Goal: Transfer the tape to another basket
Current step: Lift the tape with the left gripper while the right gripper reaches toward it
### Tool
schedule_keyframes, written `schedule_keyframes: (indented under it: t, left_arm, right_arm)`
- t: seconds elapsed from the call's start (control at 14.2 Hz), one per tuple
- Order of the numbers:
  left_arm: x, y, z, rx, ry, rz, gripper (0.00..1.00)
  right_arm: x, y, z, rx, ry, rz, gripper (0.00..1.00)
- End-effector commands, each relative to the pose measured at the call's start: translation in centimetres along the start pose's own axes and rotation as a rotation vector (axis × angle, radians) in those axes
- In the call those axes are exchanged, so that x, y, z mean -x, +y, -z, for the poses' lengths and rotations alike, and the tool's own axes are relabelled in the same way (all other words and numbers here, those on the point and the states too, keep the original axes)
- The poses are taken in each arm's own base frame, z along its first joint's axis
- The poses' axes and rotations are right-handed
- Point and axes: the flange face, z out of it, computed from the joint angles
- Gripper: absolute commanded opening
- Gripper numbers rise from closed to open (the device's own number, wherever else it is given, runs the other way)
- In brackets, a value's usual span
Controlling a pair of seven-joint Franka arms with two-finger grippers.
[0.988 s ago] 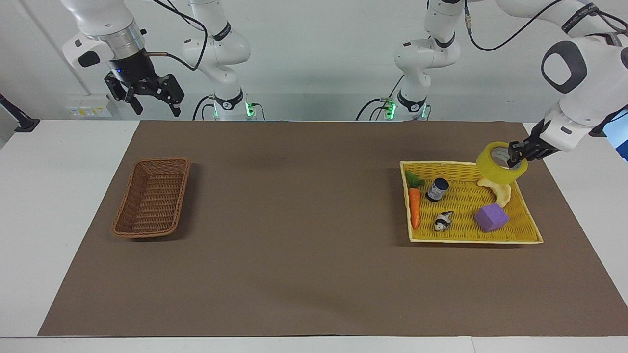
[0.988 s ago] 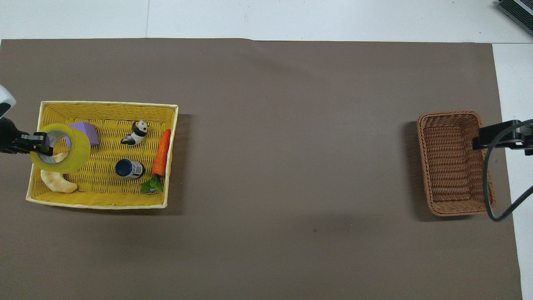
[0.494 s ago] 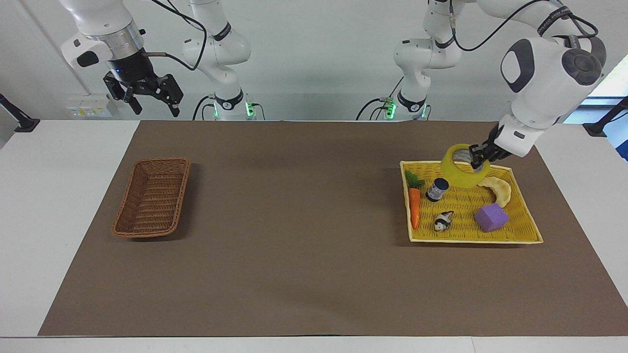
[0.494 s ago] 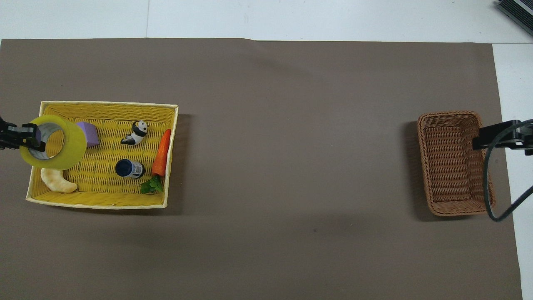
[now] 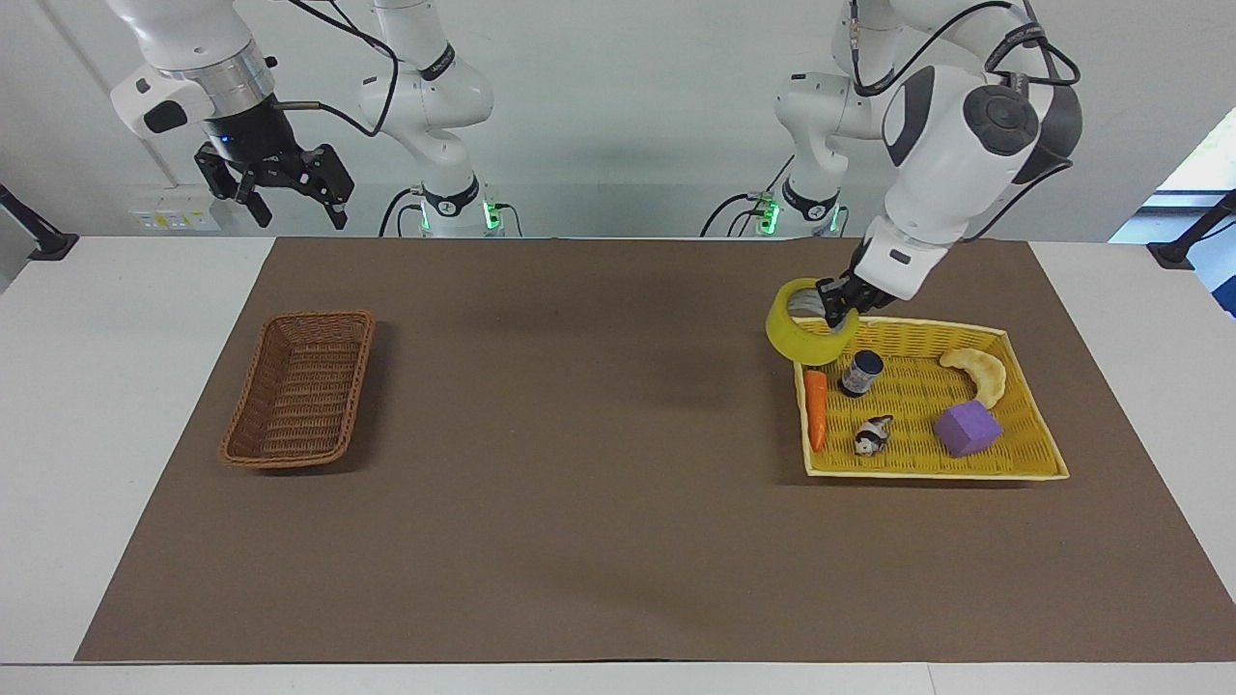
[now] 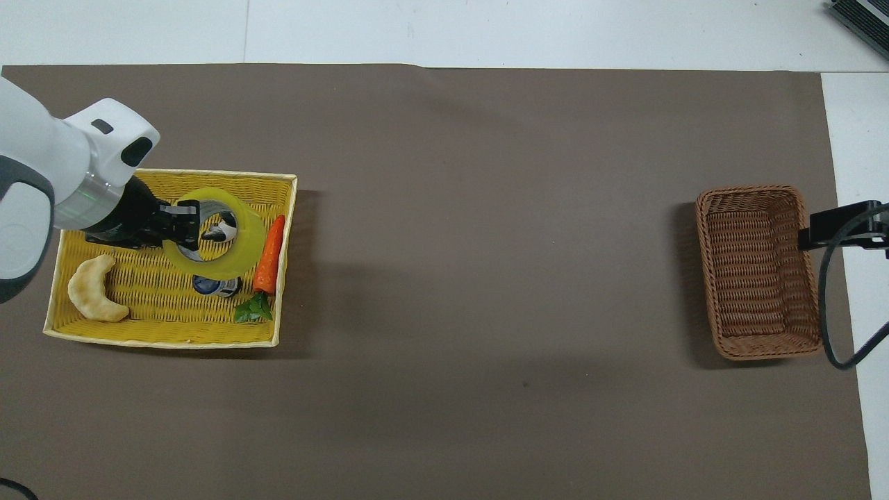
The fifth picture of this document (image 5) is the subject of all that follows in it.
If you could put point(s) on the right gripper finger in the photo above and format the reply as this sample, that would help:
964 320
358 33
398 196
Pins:
241 185
328 179

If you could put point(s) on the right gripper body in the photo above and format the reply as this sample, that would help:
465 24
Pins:
246 135

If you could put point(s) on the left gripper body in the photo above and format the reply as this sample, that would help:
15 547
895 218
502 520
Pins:
869 291

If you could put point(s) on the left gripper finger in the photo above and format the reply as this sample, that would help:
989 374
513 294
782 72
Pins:
832 291
843 319

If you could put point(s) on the yellow tape roll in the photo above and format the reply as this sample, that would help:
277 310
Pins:
794 338

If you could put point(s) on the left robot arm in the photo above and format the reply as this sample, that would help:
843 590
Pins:
951 154

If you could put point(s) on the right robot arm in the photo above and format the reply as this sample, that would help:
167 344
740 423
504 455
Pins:
430 92

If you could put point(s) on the yellow woven basket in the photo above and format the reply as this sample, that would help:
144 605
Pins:
917 386

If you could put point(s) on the brown wicker basket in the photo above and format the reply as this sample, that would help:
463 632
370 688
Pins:
299 391

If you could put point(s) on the small dark blue jar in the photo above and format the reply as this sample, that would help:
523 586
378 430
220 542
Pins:
860 375

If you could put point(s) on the orange toy carrot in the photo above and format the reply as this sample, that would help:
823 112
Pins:
817 410

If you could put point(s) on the black and white toy fish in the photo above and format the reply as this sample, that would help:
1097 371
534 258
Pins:
872 436

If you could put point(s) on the beige toy croissant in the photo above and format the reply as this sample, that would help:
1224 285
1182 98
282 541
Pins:
985 375

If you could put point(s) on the purple block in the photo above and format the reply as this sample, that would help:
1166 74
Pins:
966 430

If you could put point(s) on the black stand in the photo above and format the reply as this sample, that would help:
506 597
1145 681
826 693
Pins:
39 236
1193 236

